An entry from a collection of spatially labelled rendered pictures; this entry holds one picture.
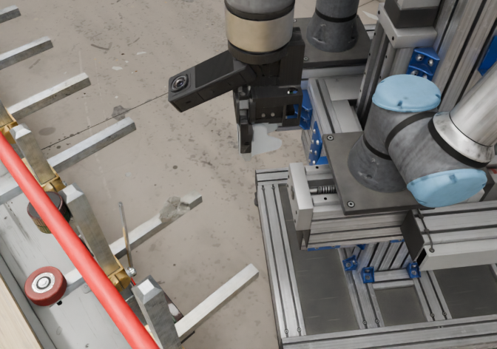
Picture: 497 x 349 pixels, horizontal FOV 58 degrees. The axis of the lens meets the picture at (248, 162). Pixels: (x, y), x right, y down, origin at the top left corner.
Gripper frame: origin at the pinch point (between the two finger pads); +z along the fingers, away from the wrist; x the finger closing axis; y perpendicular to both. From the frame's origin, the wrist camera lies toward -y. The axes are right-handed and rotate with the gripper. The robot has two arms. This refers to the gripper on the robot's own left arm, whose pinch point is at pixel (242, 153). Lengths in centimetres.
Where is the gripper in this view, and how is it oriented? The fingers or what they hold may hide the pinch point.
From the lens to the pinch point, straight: 66.2
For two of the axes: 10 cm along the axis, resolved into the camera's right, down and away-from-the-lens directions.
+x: -1.1, -7.6, 6.4
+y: 9.9, -0.8, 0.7
